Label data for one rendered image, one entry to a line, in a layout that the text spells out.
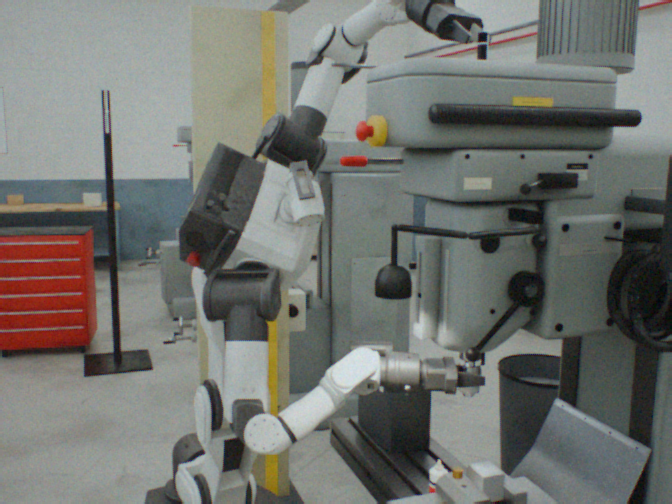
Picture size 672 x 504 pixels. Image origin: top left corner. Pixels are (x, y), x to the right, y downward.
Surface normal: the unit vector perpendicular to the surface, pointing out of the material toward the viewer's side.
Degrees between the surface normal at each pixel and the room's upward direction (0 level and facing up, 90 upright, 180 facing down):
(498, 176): 90
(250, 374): 71
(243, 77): 90
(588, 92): 90
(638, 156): 85
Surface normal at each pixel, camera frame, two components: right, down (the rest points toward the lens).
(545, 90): 0.34, 0.15
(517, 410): -0.77, 0.16
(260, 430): 0.25, -0.17
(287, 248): 0.43, -0.40
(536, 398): -0.42, 0.21
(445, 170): -0.94, 0.05
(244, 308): -0.09, -0.18
